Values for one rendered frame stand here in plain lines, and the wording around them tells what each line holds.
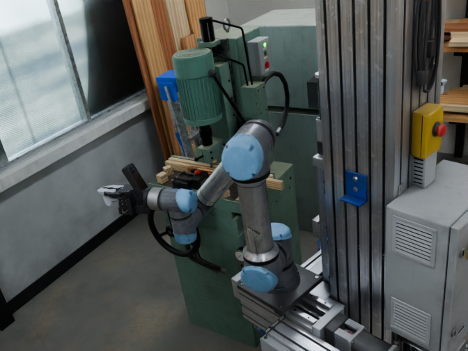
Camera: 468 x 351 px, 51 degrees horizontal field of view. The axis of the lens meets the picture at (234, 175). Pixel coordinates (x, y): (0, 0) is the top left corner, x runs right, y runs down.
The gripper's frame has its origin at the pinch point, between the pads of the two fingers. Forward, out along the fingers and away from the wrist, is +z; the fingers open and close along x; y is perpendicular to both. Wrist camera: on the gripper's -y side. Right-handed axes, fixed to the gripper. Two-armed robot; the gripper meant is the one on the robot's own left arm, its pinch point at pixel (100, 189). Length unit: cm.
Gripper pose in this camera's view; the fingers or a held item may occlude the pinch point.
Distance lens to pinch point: 176.2
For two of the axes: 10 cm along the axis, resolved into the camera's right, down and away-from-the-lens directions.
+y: 0.9, 9.3, 3.5
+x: 3.6, -3.5, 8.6
